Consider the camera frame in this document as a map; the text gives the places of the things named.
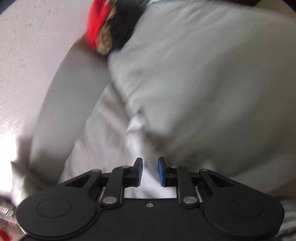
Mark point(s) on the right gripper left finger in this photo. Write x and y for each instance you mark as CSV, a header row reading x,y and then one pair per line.
x,y
118,180

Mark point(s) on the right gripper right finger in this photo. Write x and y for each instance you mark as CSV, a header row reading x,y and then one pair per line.
x,y
183,180

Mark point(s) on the white printed t-shirt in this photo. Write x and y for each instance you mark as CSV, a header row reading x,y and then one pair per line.
x,y
111,139

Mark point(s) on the grey round sofa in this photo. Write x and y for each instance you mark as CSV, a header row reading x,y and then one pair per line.
x,y
74,92

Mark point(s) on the houndstooth trouser leg right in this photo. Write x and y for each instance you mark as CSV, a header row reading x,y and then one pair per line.
x,y
287,230

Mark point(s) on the tan folded garment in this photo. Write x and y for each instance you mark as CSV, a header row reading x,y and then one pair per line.
x,y
104,39

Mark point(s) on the black folded garment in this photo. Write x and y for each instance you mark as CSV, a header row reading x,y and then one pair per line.
x,y
122,24

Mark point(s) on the red folded garment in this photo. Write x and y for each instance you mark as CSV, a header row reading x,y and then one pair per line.
x,y
100,11

